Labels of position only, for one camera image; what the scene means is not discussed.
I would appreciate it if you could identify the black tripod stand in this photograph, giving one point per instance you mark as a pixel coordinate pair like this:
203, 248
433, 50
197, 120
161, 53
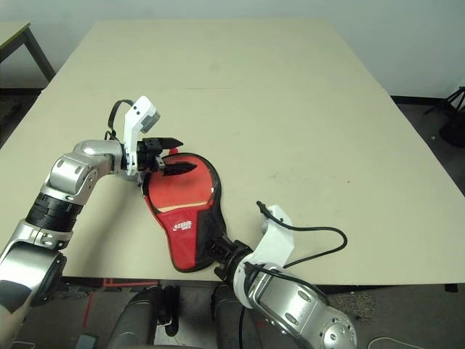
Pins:
454, 132

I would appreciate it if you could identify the red black paddle case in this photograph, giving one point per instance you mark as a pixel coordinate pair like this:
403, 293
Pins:
181, 243

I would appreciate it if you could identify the grey right robot leg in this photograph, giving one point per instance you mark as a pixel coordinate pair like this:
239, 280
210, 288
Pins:
232, 320

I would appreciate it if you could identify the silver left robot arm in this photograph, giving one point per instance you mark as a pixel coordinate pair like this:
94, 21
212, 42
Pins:
69, 174

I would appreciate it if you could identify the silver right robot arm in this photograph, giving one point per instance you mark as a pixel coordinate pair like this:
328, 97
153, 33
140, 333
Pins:
290, 301

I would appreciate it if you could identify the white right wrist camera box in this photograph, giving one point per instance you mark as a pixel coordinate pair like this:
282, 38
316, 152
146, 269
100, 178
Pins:
276, 240

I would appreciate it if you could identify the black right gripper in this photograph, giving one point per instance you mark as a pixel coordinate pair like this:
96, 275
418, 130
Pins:
232, 256

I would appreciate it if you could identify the grey left robot leg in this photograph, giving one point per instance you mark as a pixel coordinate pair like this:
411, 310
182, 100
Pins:
138, 316

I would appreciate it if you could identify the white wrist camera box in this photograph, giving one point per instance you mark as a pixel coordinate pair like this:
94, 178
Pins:
276, 240
132, 123

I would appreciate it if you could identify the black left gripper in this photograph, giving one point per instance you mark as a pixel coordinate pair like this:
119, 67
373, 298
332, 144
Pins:
149, 156

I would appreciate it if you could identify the red ping-pong paddle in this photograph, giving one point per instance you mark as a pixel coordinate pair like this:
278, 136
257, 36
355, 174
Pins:
181, 189

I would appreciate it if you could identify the grey floor pedal box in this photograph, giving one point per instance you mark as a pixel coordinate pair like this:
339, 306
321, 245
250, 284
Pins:
88, 342

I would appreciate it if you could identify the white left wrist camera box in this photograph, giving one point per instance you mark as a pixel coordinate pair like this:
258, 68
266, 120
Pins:
132, 123

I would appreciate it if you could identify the beige side table black frame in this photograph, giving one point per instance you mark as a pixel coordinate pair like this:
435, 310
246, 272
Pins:
16, 34

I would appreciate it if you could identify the grey robot leg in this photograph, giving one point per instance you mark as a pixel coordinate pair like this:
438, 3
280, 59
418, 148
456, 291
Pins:
138, 316
232, 320

